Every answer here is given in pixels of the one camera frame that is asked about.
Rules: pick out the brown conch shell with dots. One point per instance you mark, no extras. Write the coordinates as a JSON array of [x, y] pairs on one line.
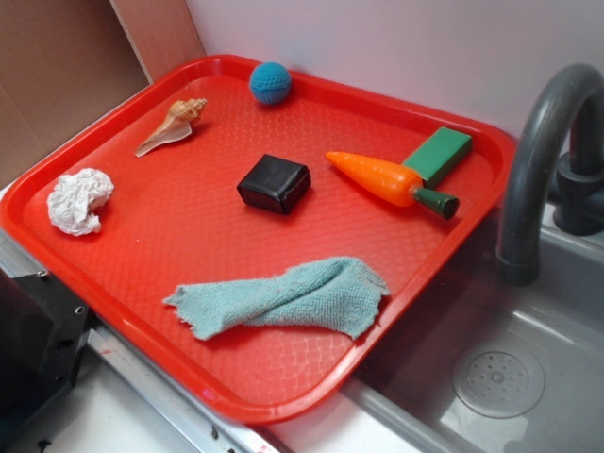
[[176, 126]]

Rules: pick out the black square block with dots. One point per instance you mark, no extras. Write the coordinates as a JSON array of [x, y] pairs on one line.
[[275, 184]]

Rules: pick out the red plastic tray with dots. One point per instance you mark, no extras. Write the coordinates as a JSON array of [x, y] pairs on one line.
[[175, 217]]

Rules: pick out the light blue cloth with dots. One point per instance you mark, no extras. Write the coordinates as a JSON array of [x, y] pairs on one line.
[[341, 294]]

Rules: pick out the orange toy carrot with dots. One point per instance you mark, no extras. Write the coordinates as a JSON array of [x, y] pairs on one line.
[[394, 183]]

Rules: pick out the blue crocheted ball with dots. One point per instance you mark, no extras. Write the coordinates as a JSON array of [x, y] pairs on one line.
[[270, 83]]

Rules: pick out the green rectangular block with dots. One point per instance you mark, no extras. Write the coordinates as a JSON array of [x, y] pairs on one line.
[[435, 158]]

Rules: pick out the grey sink basin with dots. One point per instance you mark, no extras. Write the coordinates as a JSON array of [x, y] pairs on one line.
[[476, 365]]

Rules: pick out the crumpled white paper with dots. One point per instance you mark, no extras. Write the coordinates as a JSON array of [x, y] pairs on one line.
[[72, 204]]

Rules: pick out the grey curved faucet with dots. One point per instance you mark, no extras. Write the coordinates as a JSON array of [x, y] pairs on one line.
[[559, 160]]

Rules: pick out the brown cardboard panel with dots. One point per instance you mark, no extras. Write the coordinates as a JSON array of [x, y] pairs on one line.
[[65, 64]]

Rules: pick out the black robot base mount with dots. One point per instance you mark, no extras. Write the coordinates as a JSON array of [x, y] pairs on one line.
[[44, 327]]

